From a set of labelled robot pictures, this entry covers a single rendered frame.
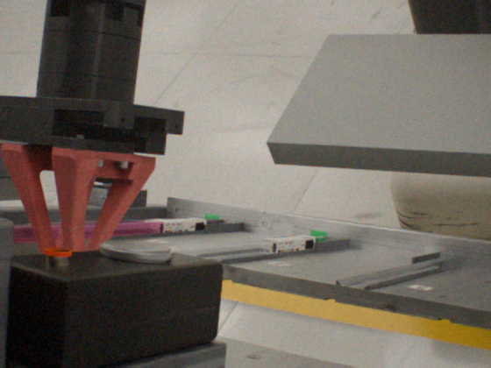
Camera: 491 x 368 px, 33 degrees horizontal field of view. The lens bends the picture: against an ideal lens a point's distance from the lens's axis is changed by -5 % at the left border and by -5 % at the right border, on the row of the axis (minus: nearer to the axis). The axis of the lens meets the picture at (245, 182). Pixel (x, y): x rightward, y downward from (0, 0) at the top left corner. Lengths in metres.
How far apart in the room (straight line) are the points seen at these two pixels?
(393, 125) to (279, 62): 1.34
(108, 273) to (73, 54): 0.24
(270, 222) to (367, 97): 0.37
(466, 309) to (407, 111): 0.59
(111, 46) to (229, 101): 1.84
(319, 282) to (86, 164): 0.18
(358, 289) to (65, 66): 0.23
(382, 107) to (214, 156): 1.09
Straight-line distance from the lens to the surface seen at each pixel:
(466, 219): 1.51
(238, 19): 2.66
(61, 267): 0.25
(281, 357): 0.36
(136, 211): 0.83
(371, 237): 0.75
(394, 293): 0.54
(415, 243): 0.74
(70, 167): 0.45
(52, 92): 0.47
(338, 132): 1.08
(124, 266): 0.26
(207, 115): 2.29
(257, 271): 0.58
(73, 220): 0.47
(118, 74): 0.47
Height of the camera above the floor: 1.26
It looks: 38 degrees down
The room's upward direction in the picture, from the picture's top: 24 degrees counter-clockwise
